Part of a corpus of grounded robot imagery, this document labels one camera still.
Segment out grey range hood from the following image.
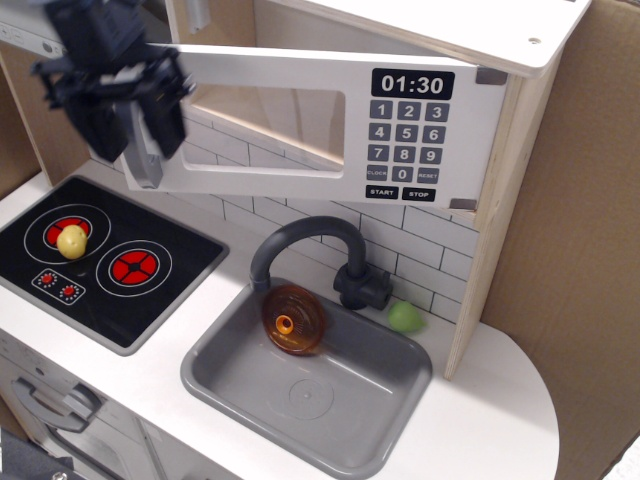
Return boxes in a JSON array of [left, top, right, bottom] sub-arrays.
[[0, 0, 65, 58]]

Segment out white toy microwave door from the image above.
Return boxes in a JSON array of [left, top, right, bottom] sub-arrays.
[[156, 45, 508, 210]]

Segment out grey microwave door handle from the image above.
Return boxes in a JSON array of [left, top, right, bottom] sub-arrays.
[[118, 102, 164, 189]]

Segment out black toy stove top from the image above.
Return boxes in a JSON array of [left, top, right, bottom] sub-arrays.
[[1, 177, 229, 356]]

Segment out dark grey toy faucet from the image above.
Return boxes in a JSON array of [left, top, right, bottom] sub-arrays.
[[250, 216, 393, 310]]

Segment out grey toy sink basin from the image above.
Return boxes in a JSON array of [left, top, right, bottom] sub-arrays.
[[181, 278, 432, 479]]

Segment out orange transparent pot lid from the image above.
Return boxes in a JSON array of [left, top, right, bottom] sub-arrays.
[[261, 284, 326, 356]]

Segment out grey oven door handle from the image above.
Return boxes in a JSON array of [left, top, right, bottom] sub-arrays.
[[11, 377, 102, 433]]

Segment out wooden toy microwave cabinet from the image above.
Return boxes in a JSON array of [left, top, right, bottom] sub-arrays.
[[164, 0, 593, 382]]

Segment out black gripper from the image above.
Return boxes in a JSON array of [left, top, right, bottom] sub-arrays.
[[31, 9, 195, 162]]

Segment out white toy oven door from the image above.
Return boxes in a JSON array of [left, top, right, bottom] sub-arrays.
[[1, 340, 164, 479]]

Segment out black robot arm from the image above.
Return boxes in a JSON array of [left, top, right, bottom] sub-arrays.
[[31, 1, 193, 161]]

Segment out brown cardboard backdrop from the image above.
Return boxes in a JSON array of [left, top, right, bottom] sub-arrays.
[[482, 1, 639, 479]]

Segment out green toy pear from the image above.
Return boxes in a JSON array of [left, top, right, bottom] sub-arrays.
[[387, 301, 426, 334]]

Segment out yellow toy potato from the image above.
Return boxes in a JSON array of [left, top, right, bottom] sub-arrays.
[[56, 225, 88, 260]]

